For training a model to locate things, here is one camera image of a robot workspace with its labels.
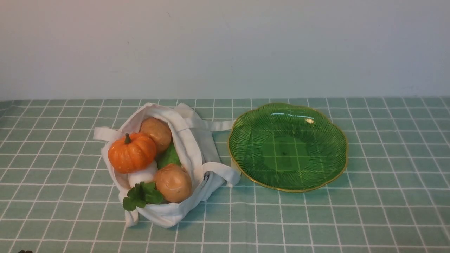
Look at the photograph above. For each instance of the small orange pumpkin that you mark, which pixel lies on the small orange pumpkin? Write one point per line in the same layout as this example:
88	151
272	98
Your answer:
132	153

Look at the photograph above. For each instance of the white cloth bag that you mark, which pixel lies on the white cloth bag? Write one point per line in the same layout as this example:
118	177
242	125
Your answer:
196	150

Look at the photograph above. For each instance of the green vegetable in bag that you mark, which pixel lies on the green vegetable in bag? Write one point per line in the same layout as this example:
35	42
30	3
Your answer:
169	156

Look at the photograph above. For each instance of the green glass plate gold rim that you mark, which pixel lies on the green glass plate gold rim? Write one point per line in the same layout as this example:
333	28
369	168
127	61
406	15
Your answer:
288	147

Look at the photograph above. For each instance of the brown potato rear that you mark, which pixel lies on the brown potato rear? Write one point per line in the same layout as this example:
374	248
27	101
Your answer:
158	131

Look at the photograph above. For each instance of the brown potato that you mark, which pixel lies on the brown potato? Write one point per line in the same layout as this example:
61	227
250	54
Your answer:
174	183
158	131

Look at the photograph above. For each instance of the brown potato front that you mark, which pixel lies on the brown potato front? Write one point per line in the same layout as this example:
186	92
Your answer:
174	183

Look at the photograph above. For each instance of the white radish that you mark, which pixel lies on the white radish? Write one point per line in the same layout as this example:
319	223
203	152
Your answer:
147	175

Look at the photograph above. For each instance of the green leafy herb sprig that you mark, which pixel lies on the green leafy herb sprig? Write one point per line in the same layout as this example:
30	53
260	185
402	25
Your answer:
141	195

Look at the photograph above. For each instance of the green checkered tablecloth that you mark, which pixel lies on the green checkered tablecloth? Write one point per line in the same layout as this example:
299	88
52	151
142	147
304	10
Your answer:
57	195

